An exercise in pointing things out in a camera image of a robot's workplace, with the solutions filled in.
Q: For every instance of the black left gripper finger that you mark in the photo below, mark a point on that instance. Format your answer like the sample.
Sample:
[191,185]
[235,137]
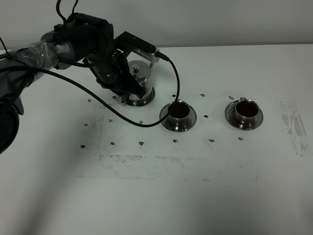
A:
[118,86]
[123,72]

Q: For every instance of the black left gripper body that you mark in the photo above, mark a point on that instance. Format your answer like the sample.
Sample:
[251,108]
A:
[107,69]

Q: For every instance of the stainless steel teapot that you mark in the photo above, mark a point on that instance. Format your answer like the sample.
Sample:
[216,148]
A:
[141,71]

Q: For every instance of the steel teapot saucer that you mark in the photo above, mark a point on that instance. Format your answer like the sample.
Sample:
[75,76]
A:
[148,98]

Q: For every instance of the steel teacup left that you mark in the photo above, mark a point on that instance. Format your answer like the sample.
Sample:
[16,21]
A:
[179,110]

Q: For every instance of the steel teacup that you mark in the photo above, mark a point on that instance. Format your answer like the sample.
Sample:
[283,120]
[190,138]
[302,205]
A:
[179,110]
[246,110]

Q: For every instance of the steel saucer left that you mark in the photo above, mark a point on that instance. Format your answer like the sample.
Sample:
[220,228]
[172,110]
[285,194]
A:
[180,125]

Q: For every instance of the steel saucer right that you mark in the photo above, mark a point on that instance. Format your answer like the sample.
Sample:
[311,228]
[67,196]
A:
[245,126]

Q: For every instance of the steel teacup right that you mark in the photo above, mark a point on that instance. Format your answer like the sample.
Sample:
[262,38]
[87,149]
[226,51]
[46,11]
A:
[246,110]

